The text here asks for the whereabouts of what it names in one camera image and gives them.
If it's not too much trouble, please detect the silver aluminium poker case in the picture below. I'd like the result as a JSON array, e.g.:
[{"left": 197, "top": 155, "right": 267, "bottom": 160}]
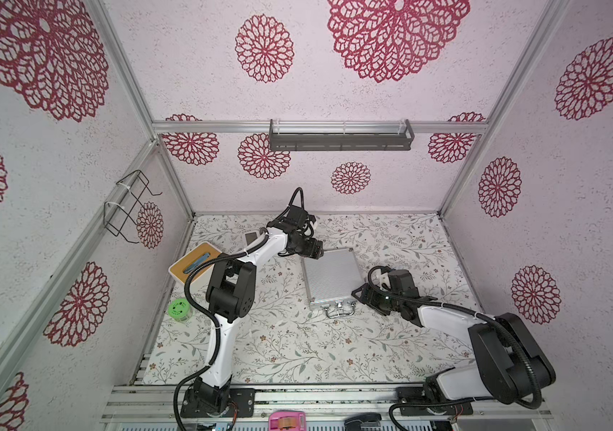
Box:
[{"left": 302, "top": 248, "right": 364, "bottom": 319}]

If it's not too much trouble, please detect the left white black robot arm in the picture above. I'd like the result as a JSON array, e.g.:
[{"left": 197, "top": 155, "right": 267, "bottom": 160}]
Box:
[{"left": 174, "top": 188, "right": 324, "bottom": 416}]

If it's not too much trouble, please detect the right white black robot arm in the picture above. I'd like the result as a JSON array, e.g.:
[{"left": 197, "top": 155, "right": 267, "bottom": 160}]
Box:
[{"left": 351, "top": 266, "right": 556, "bottom": 414}]

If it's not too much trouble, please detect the white digital clock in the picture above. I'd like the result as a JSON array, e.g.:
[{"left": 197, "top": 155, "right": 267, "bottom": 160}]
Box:
[{"left": 244, "top": 231, "right": 265, "bottom": 247}]

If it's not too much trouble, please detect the white box with wooden lid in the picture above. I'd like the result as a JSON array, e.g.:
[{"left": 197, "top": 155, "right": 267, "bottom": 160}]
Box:
[{"left": 168, "top": 242, "right": 221, "bottom": 284}]

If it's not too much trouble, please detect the black object at front edge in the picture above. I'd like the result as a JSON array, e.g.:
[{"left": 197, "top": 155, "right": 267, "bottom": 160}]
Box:
[{"left": 344, "top": 412, "right": 382, "bottom": 431}]

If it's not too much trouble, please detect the green tape roll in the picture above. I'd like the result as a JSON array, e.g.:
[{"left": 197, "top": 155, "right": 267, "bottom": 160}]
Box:
[{"left": 168, "top": 298, "right": 193, "bottom": 323}]

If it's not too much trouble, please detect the pink object at front edge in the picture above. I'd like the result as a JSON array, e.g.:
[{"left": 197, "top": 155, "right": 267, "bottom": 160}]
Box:
[{"left": 268, "top": 411, "right": 308, "bottom": 431}]

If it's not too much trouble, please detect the black wall shelf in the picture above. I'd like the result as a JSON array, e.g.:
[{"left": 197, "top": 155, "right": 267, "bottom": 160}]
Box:
[{"left": 268, "top": 120, "right": 415, "bottom": 152}]

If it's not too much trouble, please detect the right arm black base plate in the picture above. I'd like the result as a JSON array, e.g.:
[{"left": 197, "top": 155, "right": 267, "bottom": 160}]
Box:
[{"left": 396, "top": 386, "right": 473, "bottom": 417}]

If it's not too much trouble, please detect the black wire wall rack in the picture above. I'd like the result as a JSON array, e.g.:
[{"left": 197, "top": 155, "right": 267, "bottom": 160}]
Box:
[{"left": 102, "top": 169, "right": 162, "bottom": 244}]

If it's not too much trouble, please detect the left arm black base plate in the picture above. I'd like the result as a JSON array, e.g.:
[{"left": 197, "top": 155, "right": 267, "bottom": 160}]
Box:
[{"left": 180, "top": 389, "right": 256, "bottom": 418}]

